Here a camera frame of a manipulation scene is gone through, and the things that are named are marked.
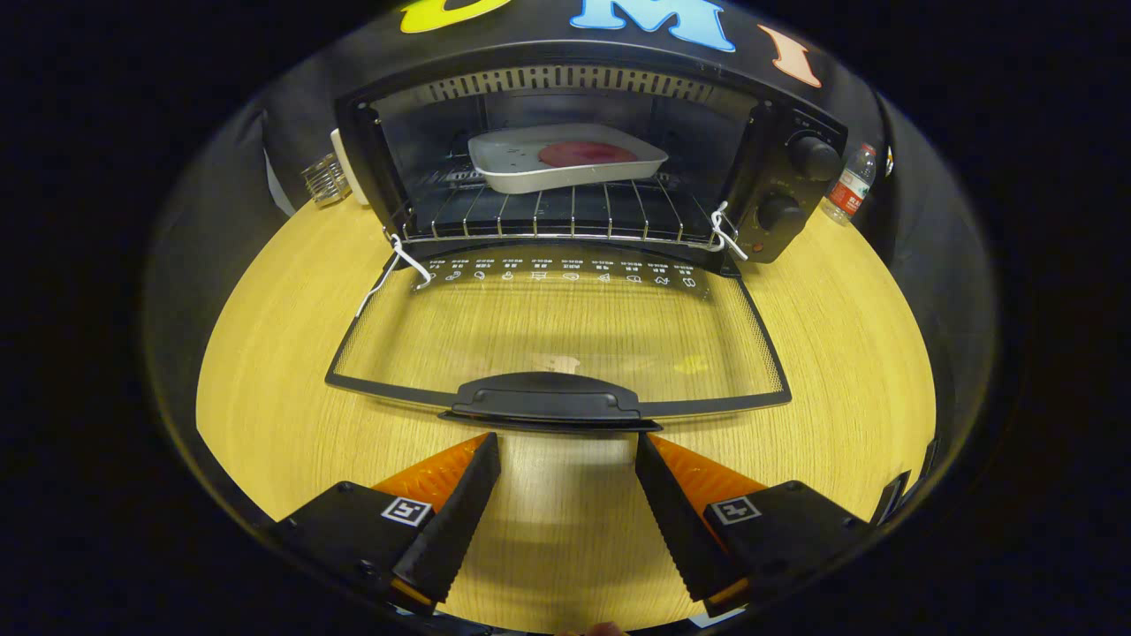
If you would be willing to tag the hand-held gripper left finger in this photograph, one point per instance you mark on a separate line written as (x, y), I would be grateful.
(455, 521)

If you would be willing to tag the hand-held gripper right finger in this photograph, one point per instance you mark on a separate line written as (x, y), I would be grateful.
(676, 530)

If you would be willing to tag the white square plate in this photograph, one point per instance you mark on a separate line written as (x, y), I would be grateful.
(530, 181)

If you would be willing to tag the pink ham slice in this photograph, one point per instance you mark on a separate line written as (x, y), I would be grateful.
(588, 154)

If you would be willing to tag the black toaster oven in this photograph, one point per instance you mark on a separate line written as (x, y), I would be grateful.
(813, 159)

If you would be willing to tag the metal oven rack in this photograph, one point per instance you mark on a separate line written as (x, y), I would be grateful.
(565, 237)

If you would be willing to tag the white bread toaster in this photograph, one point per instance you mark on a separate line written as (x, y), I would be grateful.
(346, 168)

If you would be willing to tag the black chair backrest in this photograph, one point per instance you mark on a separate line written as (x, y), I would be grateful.
(888, 499)

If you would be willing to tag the black backdrop cloth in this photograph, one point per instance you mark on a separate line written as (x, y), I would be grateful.
(221, 221)

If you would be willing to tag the clear plastic water bottle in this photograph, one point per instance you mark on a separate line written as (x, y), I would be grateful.
(850, 190)

